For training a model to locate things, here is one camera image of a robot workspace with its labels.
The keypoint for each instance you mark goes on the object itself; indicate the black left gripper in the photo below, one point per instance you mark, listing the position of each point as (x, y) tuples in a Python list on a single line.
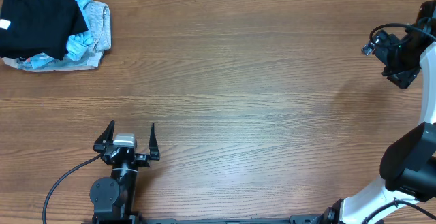
[(125, 152)]

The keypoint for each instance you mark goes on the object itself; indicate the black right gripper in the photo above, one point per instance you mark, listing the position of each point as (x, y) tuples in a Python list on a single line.
[(399, 73)]

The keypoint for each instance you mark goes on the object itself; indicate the black t-shirt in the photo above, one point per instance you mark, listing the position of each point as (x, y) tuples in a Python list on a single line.
[(31, 27)]

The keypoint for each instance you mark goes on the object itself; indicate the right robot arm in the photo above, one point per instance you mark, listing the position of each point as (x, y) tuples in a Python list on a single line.
[(407, 168)]

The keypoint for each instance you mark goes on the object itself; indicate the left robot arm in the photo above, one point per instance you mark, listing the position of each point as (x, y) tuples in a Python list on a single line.
[(113, 196)]

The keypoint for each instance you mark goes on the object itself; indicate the light blue folded garment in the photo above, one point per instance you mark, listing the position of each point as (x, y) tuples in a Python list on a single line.
[(77, 45)]

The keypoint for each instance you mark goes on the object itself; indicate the grey patterned folded garment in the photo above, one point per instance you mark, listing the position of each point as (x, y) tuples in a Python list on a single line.
[(99, 18)]

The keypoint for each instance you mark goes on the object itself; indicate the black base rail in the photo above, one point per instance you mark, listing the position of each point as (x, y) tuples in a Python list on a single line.
[(294, 219)]

